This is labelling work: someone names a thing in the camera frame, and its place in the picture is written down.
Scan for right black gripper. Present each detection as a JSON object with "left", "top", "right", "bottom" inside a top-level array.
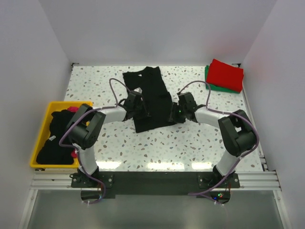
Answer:
[{"left": 166, "top": 102, "right": 187, "bottom": 124}]

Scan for black t shirt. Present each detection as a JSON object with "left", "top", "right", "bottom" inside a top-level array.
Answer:
[{"left": 123, "top": 66, "right": 175, "bottom": 133}]

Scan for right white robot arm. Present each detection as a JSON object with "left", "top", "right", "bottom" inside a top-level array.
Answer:
[{"left": 169, "top": 92, "right": 259, "bottom": 187}]

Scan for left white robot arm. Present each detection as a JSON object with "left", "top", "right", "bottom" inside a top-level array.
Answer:
[{"left": 59, "top": 91, "right": 148, "bottom": 187}]

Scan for folded green t shirt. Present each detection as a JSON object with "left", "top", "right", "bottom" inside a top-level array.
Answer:
[{"left": 204, "top": 65, "right": 238, "bottom": 94}]

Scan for folded red t shirt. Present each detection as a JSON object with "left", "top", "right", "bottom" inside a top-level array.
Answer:
[{"left": 206, "top": 59, "right": 244, "bottom": 93}]

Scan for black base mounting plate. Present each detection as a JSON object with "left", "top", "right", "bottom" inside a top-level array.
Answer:
[{"left": 71, "top": 171, "right": 241, "bottom": 205}]

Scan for yellow plastic bin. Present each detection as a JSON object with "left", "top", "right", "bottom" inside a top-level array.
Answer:
[{"left": 30, "top": 101, "right": 93, "bottom": 169}]

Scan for black clothes in bin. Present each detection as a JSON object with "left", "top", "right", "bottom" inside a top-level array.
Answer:
[{"left": 36, "top": 109, "right": 74, "bottom": 165}]

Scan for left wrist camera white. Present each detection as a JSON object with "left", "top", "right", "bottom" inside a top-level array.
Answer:
[{"left": 134, "top": 87, "right": 142, "bottom": 94}]

